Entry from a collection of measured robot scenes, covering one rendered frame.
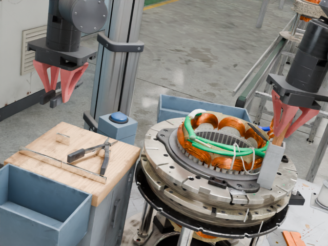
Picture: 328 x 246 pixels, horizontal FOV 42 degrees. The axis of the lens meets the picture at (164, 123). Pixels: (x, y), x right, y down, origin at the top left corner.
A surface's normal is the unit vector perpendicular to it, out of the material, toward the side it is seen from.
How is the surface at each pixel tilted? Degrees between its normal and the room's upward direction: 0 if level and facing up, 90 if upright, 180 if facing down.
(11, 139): 0
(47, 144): 0
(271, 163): 90
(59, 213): 90
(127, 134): 90
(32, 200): 90
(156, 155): 0
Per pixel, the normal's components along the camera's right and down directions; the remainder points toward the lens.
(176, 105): 0.00, 0.44
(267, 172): -0.28, 0.37
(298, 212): 0.18, -0.88
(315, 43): -0.51, 0.25
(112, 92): 0.51, 0.46
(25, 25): 0.91, 0.30
